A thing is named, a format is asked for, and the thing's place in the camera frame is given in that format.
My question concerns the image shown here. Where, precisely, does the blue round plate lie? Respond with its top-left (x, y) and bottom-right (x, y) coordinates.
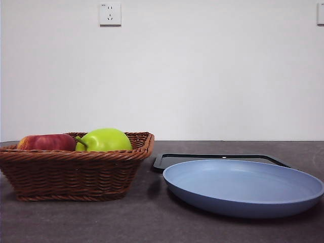
top-left (163, 158), bottom-right (324, 219)

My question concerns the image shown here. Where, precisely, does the brown wicker basket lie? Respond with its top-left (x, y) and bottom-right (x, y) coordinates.
top-left (0, 131), bottom-right (155, 203)

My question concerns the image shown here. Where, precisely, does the black flat tray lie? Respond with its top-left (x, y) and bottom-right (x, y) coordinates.
top-left (152, 153), bottom-right (293, 174)

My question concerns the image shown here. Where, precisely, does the green apple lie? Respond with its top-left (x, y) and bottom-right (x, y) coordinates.
top-left (74, 128), bottom-right (133, 152)

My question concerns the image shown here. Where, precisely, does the red apple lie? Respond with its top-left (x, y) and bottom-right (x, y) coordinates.
top-left (17, 134), bottom-right (77, 152)

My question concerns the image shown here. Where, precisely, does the white wall socket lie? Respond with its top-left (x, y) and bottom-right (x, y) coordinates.
top-left (316, 3), bottom-right (324, 26)
top-left (99, 2), bottom-right (122, 27)

